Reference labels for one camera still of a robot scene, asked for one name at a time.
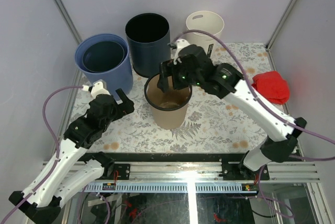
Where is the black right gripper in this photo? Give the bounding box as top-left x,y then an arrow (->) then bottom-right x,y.
156,59 -> 201,93

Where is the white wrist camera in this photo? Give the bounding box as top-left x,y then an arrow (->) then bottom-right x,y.
169,39 -> 191,65
81,80 -> 110,100

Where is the dark navy tall bin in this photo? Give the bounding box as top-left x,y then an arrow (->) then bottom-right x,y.
125,13 -> 171,77

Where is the tan cylindrical bin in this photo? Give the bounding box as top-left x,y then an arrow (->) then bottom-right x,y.
144,74 -> 192,130

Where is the light blue plastic bin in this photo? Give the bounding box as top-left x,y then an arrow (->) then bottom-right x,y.
74,33 -> 133,100

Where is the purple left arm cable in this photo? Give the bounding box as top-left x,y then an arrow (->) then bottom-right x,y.
0,85 -> 87,224

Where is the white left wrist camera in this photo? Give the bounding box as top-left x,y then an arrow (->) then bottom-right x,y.
81,80 -> 110,100

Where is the cream white bin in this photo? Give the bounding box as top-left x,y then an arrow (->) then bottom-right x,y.
185,10 -> 225,57

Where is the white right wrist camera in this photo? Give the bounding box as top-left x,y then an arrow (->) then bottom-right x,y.
169,39 -> 191,65

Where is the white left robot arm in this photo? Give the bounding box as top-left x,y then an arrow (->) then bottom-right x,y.
9,85 -> 134,223

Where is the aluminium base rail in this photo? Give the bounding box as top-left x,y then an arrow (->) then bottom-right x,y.
85,162 -> 320,195

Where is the red crumpled cloth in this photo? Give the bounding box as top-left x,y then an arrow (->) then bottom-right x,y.
252,71 -> 290,105

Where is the dark teal inner bin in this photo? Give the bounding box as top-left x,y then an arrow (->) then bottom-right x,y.
82,41 -> 125,73

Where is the floral patterned table mat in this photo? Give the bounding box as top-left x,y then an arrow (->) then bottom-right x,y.
68,41 -> 299,154

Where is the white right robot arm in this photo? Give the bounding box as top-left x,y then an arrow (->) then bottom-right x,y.
157,40 -> 307,179

